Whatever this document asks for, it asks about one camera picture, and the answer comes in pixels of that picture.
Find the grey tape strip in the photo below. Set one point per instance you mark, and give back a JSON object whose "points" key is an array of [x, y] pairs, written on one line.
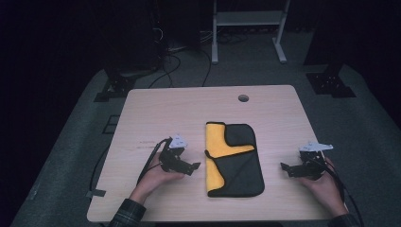
{"points": [[96, 193]]}

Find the black floor outlet frame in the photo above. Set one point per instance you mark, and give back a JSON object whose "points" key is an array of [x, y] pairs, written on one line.
{"points": [[108, 128]]}

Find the person's left hand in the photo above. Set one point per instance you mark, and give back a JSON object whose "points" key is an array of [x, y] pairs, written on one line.
{"points": [[153, 179]]}

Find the person's right hand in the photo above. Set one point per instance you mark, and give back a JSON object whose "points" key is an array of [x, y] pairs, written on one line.
{"points": [[327, 192]]}

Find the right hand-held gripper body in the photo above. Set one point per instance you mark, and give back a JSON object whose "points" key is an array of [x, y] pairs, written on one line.
{"points": [[312, 167]]}

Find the white metal stand frame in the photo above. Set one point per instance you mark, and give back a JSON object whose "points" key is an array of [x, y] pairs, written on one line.
{"points": [[246, 18]]}

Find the dark grey and yellow towel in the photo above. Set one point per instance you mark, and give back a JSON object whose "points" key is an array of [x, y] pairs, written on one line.
{"points": [[242, 170]]}

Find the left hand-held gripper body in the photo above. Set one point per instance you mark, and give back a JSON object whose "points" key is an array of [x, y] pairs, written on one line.
{"points": [[171, 159]]}

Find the black stand base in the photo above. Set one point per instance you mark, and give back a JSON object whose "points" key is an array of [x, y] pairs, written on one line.
{"points": [[118, 86], [331, 85]]}

